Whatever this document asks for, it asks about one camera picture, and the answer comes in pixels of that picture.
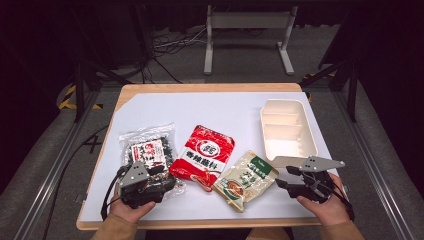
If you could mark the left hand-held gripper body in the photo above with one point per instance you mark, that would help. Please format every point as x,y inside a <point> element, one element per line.
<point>133,175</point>

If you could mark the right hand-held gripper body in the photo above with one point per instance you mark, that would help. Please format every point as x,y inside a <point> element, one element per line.
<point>316,183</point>

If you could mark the clear bag of dark dried food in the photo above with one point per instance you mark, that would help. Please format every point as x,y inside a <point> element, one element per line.
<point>146,146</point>

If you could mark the beige and green seasoning packet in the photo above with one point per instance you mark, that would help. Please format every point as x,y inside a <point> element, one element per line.
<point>246,180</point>

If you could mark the white plastic divided container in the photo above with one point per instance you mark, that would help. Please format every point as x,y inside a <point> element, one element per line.
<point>286,133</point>

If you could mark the red seasoning packet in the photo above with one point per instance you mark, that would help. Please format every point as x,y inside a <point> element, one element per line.
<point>203,153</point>

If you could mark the person's right hand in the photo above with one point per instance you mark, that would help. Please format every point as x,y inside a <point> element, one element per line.
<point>328,210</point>

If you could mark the person's left hand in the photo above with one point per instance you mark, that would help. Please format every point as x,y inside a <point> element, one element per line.
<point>128,210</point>

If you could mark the person's leg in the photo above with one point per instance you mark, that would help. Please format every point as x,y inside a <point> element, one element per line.
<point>266,234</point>

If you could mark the white table sheet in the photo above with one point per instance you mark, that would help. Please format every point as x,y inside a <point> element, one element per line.
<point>206,110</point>

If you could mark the yellow and black floor tape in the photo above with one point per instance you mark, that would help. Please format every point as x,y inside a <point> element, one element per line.
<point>68,100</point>

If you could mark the grey metal table frame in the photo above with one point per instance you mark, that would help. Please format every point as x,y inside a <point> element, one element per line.
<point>248,20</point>

